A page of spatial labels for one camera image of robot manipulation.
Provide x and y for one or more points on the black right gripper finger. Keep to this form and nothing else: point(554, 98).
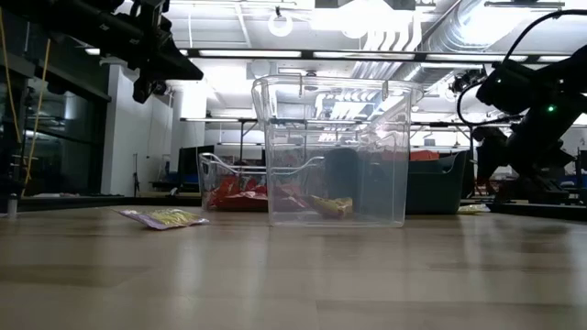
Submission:
point(536, 190)
point(490, 156)

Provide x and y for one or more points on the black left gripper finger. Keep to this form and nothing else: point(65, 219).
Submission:
point(142, 89)
point(176, 66)

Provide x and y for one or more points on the yellow Sour Patch candy pack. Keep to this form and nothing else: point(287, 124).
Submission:
point(165, 218)
point(332, 207)

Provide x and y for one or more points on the large clear plastic bin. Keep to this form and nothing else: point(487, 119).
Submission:
point(339, 174)

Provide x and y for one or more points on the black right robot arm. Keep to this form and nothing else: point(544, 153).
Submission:
point(527, 87)

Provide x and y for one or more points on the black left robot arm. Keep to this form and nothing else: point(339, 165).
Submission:
point(69, 23)

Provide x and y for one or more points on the teal plastic bin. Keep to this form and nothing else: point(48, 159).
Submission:
point(435, 192)

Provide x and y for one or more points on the orange fabric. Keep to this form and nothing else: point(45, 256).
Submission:
point(424, 155)

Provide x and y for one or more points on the long ceiling light strip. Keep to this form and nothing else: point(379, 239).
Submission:
point(250, 53)

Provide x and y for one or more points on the black ceiling spotlight cluster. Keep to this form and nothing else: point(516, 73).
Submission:
point(461, 82)

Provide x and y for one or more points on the black computer monitor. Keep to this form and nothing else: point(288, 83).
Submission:
point(190, 158)

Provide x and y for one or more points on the black tripod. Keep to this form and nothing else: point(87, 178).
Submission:
point(136, 181)

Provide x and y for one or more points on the small clear plastic bin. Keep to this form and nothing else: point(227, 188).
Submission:
point(215, 174)

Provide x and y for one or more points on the black ceiling camera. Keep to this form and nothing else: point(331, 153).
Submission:
point(161, 88)

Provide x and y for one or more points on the black metal bench frame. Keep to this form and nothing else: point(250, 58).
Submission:
point(440, 124)

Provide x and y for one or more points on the silver air duct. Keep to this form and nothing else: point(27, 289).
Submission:
point(458, 32)

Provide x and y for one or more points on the white cylinder post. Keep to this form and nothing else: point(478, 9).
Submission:
point(11, 206)

